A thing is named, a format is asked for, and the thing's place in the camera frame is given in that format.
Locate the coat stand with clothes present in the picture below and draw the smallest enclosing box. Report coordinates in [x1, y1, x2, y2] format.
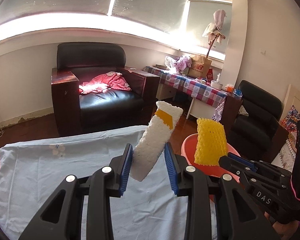
[202, 9, 226, 59]

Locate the checkered red blue tablecloth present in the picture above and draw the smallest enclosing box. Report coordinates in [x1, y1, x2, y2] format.
[144, 66, 227, 121]

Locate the white styrofoam piece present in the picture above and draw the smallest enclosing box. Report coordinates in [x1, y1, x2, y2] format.
[130, 101, 183, 181]

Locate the pink checkered cloth bundle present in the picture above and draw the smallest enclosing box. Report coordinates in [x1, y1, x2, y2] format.
[174, 55, 192, 75]

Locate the red small gift bag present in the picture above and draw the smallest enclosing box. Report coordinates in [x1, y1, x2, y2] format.
[206, 68, 213, 82]

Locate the colourful picture board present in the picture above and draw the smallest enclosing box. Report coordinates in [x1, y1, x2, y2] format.
[281, 105, 300, 133]

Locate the black leather armchair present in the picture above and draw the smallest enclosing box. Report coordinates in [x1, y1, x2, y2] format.
[51, 42, 160, 136]
[227, 80, 288, 163]

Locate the white side table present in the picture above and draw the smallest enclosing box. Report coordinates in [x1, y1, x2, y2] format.
[156, 83, 215, 119]

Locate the yellow foam fruit net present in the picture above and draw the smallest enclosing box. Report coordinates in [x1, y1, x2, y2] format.
[196, 118, 228, 164]

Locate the red patterned cloth on armchair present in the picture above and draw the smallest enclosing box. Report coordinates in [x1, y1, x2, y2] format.
[79, 72, 131, 94]

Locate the brown paper shopping bag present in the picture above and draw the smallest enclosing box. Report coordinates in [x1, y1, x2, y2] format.
[188, 54, 212, 78]

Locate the light blue floral tablecloth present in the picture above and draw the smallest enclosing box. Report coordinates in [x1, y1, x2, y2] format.
[0, 125, 218, 240]

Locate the white tissue container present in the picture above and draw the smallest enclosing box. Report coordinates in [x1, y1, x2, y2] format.
[211, 73, 223, 90]

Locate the orange small box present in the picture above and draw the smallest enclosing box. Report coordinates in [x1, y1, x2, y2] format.
[224, 84, 234, 93]

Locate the person's right hand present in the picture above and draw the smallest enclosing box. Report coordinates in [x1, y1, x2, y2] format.
[272, 220, 299, 240]

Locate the pink plastic trash bucket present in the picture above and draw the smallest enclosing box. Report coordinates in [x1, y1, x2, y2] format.
[181, 133, 239, 183]

